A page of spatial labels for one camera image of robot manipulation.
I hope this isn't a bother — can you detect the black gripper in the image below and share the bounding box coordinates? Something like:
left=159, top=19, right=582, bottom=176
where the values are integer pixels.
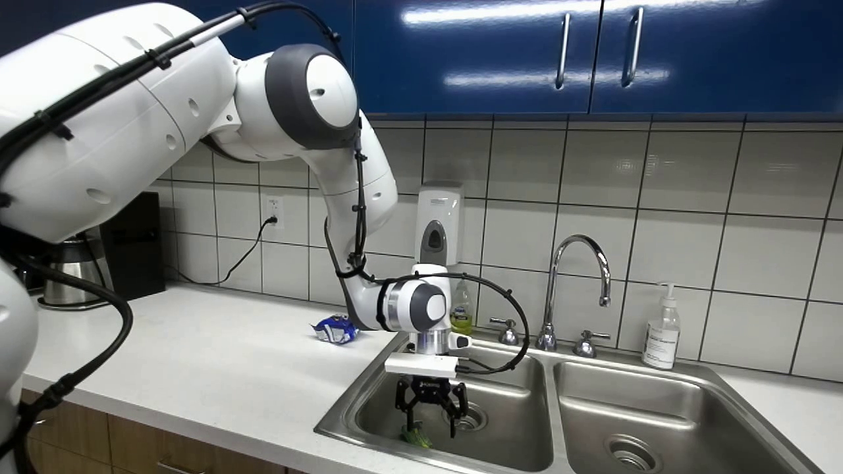
left=393, top=375, right=473, bottom=441

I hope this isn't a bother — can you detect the metal sink drain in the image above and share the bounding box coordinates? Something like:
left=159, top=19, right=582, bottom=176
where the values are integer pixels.
left=606, top=435, right=660, bottom=474
left=455, top=401, right=486, bottom=437

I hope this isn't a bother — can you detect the stainless steel double sink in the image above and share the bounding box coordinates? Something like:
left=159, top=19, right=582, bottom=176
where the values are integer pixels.
left=312, top=322, right=826, bottom=474

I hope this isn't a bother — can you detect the blue snack packet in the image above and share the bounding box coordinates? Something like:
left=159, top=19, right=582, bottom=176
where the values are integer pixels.
left=310, top=314, right=364, bottom=347

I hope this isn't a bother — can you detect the yellow dish soap bottle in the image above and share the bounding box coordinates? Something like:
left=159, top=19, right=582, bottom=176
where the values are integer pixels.
left=451, top=279, right=480, bottom=337

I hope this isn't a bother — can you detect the chrome gooseneck faucet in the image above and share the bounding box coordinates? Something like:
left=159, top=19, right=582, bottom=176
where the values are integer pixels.
left=534, top=231, right=615, bottom=354

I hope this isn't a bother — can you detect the wooden base cabinet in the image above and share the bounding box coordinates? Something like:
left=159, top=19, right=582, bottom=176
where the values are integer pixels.
left=21, top=393, right=298, bottom=474

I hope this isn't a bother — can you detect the black coffee maker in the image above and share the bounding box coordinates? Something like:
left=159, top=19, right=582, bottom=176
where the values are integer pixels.
left=100, top=193, right=167, bottom=302

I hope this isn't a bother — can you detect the steel coffee carafe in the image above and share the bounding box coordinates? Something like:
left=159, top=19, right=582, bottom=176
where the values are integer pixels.
left=37, top=235, right=113, bottom=312

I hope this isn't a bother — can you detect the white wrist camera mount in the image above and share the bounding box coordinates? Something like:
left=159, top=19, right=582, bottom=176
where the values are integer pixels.
left=382, top=327, right=477, bottom=381

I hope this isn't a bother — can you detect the chrome faucet handle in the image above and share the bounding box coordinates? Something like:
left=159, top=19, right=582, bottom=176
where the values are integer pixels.
left=572, top=329, right=611, bottom=362
left=486, top=316, right=522, bottom=347

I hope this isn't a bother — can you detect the white wall soap dispenser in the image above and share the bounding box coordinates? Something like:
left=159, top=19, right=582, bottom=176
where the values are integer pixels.
left=412, top=185, right=462, bottom=268

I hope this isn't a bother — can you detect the black power cord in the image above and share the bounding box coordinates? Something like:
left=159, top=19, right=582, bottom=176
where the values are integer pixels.
left=179, top=213, right=281, bottom=291

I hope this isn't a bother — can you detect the white wall outlet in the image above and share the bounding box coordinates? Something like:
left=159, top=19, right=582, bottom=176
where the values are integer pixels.
left=260, top=196, right=289, bottom=235

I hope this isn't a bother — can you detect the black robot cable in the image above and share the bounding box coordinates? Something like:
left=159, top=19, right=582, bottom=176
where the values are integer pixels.
left=0, top=0, right=534, bottom=474

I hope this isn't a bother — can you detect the metal cabinet handle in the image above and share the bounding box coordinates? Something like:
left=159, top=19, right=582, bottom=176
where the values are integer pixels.
left=619, top=5, right=647, bottom=89
left=551, top=10, right=573, bottom=92

